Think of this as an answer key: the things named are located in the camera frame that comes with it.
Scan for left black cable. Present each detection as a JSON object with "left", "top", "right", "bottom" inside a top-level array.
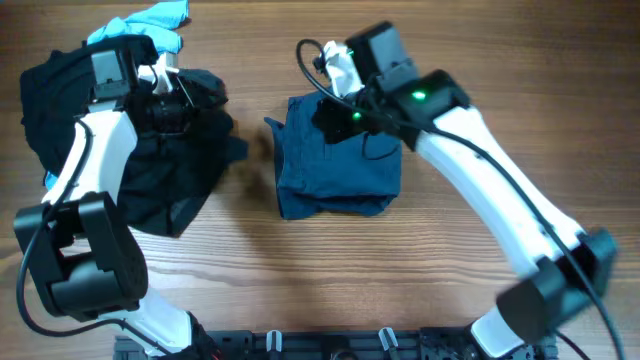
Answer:
[{"left": 14, "top": 117, "right": 171, "bottom": 356}]

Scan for dark blue shorts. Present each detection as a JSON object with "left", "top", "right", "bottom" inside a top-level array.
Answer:
[{"left": 264, "top": 92, "right": 402, "bottom": 220}]

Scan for light blue garment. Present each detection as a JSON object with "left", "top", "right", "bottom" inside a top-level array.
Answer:
[{"left": 28, "top": 1, "right": 189, "bottom": 187}]

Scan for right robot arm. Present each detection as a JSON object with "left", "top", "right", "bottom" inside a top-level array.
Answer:
[{"left": 299, "top": 21, "right": 624, "bottom": 359}]

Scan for black cable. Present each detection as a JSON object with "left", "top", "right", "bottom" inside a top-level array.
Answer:
[
  {"left": 294, "top": 37, "right": 626, "bottom": 360},
  {"left": 14, "top": 117, "right": 171, "bottom": 356}
]

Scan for black garment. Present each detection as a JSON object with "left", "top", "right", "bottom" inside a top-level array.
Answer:
[{"left": 19, "top": 35, "right": 248, "bottom": 237}]

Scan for right black cable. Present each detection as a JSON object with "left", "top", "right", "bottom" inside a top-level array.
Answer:
[{"left": 294, "top": 37, "right": 626, "bottom": 360}]

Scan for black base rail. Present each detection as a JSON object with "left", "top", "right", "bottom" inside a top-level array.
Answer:
[{"left": 113, "top": 327, "right": 558, "bottom": 360}]

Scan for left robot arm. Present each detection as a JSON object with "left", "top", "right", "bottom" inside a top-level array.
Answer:
[{"left": 13, "top": 35, "right": 215, "bottom": 359}]

